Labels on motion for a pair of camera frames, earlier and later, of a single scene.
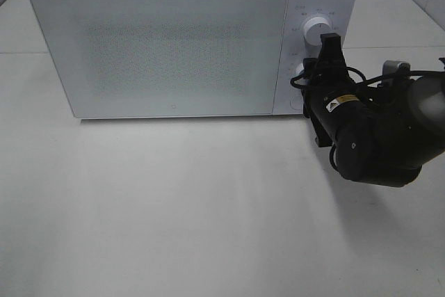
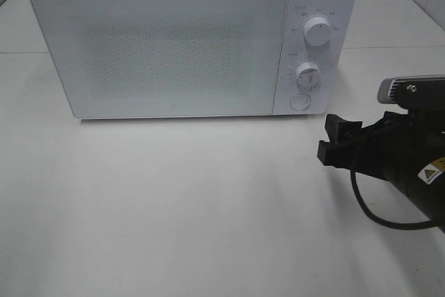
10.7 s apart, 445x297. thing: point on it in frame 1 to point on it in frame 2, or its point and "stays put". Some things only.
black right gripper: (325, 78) to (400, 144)
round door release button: (297, 102) stays put
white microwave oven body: (142, 40) stays put
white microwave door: (165, 49) stays put
